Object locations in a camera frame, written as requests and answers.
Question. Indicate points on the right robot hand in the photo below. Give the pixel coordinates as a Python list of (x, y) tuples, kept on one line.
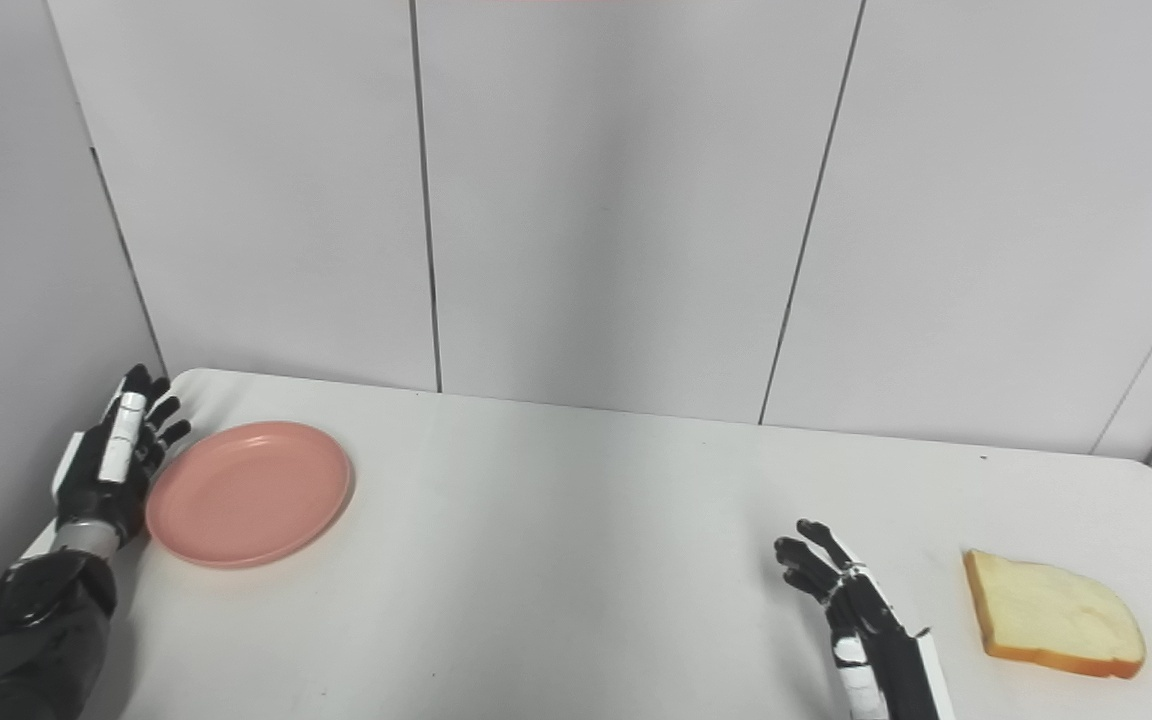
[(871, 640)]

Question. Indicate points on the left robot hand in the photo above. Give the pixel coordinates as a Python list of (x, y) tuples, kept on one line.
[(106, 470)]

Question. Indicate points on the pink plate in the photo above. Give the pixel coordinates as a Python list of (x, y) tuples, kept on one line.
[(248, 493)]

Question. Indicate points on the slice of bread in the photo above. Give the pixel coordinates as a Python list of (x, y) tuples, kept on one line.
[(1051, 615)]

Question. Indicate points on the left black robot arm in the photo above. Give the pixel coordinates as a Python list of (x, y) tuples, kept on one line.
[(31, 630)]

